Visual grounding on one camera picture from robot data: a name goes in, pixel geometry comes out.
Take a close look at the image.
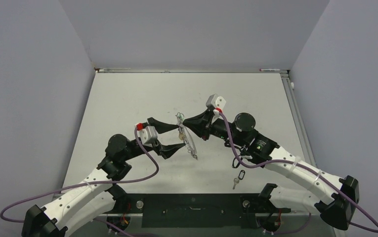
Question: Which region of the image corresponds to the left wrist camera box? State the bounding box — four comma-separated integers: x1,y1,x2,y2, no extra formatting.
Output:
135,123,158,146

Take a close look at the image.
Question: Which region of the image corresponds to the aluminium table frame rail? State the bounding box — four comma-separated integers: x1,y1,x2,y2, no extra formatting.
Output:
280,70,343,217

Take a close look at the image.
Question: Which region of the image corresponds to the green key tag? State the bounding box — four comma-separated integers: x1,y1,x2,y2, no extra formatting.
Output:
176,112,185,123

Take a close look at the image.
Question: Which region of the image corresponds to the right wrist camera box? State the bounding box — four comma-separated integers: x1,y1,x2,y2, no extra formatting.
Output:
206,94,226,115

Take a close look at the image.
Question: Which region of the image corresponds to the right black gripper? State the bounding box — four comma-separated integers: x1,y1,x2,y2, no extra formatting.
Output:
183,108,246,147

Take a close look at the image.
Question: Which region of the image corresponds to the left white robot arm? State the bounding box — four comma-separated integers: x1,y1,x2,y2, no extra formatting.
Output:
21,118,185,237

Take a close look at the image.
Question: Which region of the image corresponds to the black tag loose key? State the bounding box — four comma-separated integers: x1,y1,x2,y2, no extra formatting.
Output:
232,170,246,190

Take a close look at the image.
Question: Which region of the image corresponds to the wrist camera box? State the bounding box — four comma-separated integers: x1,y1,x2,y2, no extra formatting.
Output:
206,94,226,115
135,123,158,146

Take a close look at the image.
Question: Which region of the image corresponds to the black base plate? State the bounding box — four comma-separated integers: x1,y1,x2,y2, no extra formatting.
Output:
106,194,291,230

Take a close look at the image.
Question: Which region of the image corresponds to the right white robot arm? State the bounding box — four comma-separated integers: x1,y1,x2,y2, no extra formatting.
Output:
183,109,359,231

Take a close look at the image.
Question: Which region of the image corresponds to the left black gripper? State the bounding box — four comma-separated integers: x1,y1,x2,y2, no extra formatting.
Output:
122,119,185,161

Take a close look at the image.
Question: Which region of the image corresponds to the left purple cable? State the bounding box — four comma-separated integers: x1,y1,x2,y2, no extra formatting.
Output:
0,125,160,224

